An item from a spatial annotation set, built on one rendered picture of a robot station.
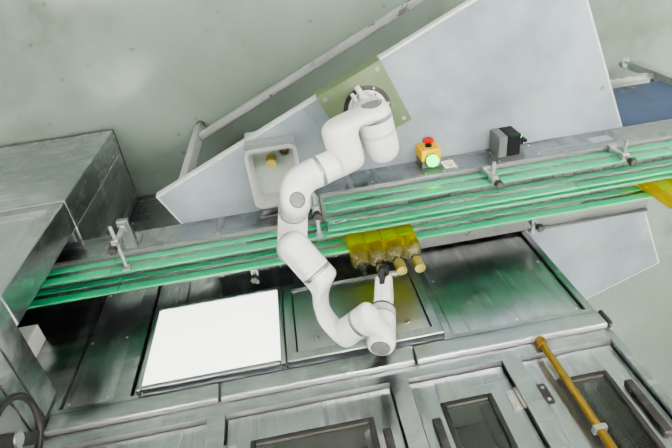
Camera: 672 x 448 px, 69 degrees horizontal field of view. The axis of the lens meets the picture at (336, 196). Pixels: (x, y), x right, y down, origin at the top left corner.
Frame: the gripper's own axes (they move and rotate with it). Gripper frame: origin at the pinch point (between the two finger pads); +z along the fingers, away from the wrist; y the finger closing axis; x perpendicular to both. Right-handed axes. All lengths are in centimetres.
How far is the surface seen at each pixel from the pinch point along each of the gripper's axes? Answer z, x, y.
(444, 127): 49, -22, 26
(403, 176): 34.2, -6.8, 15.2
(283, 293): 5.5, 35.0, -11.8
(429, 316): -5.3, -13.1, -12.1
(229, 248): 10, 52, 4
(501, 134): 47, -41, 23
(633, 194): 48, -89, -4
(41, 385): -37, 95, -6
